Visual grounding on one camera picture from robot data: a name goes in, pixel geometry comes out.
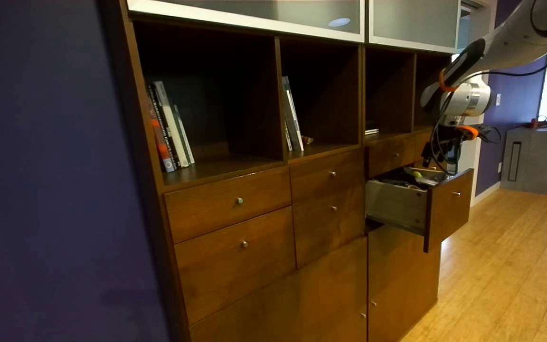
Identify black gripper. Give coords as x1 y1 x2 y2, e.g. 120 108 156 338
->
426 119 483 176

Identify open wooden drawer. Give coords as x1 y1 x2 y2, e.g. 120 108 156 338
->
365 165 477 254

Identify long wooden drawer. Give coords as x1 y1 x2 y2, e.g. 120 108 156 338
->
367 127 441 180

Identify narrow wooden drawer with knob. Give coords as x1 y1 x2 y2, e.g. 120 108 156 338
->
289 146 367 205

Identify square wooden drawer with knob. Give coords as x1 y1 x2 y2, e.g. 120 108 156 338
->
293 186 369 267

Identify wide wooden drawer with knob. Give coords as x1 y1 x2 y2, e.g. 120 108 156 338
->
164 165 295 244

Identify tall wooden drawer with knob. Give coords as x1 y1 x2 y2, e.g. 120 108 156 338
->
173 205 299 324

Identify grey low cabinet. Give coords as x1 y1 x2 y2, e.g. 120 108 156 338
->
500 121 547 195

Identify narrow wooden cabinet door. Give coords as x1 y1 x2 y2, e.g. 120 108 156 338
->
367 224 443 342

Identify small frosted glass door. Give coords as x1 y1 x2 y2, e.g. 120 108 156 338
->
367 0 464 54

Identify pale upright books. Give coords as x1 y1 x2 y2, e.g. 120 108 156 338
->
280 73 308 155

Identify brown wooden shelving cabinet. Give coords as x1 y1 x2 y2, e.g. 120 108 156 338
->
99 0 479 342

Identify large wooden cabinet door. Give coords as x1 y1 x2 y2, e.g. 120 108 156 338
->
187 235 371 342

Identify wide frosted glass door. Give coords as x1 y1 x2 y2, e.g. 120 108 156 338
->
128 0 369 45

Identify grey-green thin book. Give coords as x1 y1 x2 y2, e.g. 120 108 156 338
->
173 102 198 167

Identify white book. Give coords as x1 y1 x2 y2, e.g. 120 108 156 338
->
153 79 192 170

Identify book with orange-dotted spine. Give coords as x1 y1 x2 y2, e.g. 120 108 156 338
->
147 83 179 174

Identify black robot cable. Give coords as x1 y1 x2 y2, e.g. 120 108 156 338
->
485 37 547 79

